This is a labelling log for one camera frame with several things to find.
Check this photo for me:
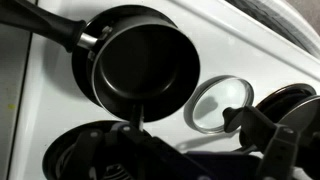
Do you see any black coil stove burner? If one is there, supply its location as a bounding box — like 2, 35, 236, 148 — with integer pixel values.
42, 119, 141, 180
255, 83, 317, 114

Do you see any white electric stove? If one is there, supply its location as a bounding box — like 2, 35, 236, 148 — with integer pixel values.
8, 0, 320, 180

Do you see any glass lid with black knob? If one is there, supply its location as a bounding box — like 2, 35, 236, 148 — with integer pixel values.
183, 75, 255, 135

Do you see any white striped dish towel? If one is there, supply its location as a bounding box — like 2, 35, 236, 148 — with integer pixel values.
229, 0, 320, 59

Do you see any small black saucepan long handle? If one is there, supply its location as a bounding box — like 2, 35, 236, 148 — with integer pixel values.
0, 0, 201, 123

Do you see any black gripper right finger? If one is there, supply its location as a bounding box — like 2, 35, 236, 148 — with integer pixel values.
222, 105, 301, 180

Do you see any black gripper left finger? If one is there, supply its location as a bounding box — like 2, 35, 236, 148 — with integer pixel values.
68, 103, 214, 180

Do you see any black frying pan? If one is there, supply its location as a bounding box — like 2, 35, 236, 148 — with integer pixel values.
276, 94, 320, 134

